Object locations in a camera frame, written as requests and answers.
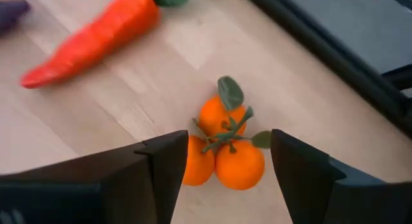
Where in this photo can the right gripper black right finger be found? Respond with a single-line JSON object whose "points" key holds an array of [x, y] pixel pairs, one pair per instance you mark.
{"points": [[322, 192]]}

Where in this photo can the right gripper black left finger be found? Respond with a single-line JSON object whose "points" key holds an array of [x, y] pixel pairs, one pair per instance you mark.
{"points": [[96, 185]]}

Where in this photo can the tangerine bunch with green leaves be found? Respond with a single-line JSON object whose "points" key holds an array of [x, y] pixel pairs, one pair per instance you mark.
{"points": [[239, 166]]}

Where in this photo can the orange carrot with green top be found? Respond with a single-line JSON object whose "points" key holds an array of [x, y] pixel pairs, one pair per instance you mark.
{"points": [[96, 37]]}

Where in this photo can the dark purple eggplant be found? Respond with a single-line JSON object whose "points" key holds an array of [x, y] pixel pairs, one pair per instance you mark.
{"points": [[11, 13]]}

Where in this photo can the black aluminium table frame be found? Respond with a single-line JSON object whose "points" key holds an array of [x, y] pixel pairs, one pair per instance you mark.
{"points": [[322, 50]]}

